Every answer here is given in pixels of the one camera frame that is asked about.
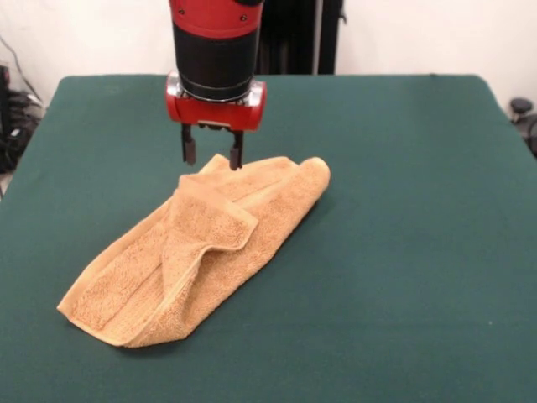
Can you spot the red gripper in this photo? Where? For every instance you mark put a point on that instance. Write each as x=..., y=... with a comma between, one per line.
x=214, y=113

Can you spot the tan terry towel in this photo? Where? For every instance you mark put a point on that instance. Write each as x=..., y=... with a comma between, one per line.
x=251, y=210

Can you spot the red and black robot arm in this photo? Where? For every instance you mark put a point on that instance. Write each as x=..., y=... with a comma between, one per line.
x=216, y=54

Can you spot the dark green table cloth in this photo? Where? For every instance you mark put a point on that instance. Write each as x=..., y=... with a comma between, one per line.
x=377, y=273

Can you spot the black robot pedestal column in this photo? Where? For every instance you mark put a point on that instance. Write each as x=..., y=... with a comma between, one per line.
x=302, y=42

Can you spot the dark pedestal leg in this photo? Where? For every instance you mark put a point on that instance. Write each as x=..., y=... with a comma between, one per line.
x=17, y=126
x=522, y=107

